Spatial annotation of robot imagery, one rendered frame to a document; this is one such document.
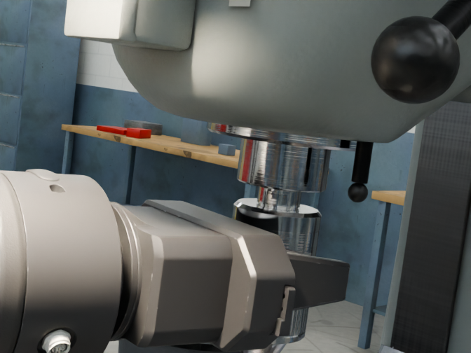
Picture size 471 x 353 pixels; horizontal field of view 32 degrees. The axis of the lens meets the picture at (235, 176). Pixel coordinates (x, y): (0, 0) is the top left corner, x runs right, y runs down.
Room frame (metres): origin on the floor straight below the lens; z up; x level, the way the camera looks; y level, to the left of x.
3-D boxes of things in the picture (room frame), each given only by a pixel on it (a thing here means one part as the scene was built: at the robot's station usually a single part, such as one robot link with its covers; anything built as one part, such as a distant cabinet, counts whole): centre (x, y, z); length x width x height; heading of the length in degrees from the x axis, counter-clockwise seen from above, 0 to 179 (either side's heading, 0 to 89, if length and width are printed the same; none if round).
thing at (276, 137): (0.43, -0.02, 1.31); 0.09 x 0.09 x 0.01
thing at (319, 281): (0.40, -0.04, 1.23); 0.06 x 0.02 x 0.03; 125
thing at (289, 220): (0.43, -0.02, 1.26); 0.05 x 0.05 x 0.01
